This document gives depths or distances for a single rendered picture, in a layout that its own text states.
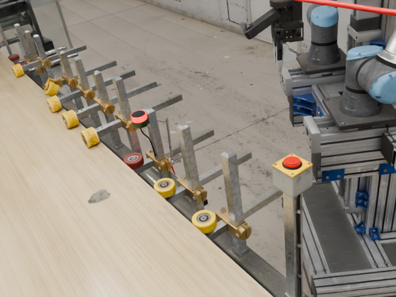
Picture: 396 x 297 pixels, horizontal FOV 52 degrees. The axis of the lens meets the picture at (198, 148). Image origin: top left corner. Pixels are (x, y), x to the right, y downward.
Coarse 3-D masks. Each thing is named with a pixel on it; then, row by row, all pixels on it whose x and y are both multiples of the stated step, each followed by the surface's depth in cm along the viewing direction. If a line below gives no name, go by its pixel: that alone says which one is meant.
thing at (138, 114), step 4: (136, 112) 160; (140, 112) 160; (144, 112) 159; (132, 116) 158; (136, 116) 157; (140, 116) 157; (148, 124) 162; (140, 128) 161; (148, 128) 164; (152, 144) 168
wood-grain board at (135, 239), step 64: (0, 64) 303; (0, 128) 213; (64, 128) 202; (0, 192) 164; (64, 192) 158; (128, 192) 152; (0, 256) 133; (64, 256) 129; (128, 256) 125; (192, 256) 122
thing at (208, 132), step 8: (208, 128) 190; (192, 136) 187; (200, 136) 186; (208, 136) 189; (176, 144) 183; (168, 152) 179; (176, 152) 181; (144, 160) 176; (152, 160) 175; (144, 168) 174
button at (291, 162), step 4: (292, 156) 100; (284, 160) 100; (288, 160) 99; (292, 160) 99; (296, 160) 99; (300, 160) 99; (284, 164) 99; (288, 164) 98; (292, 164) 98; (296, 164) 98
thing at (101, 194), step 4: (96, 192) 151; (100, 192) 154; (104, 192) 151; (92, 196) 151; (96, 196) 151; (100, 196) 151; (104, 196) 151; (108, 196) 151; (88, 200) 150; (92, 200) 150; (96, 200) 149
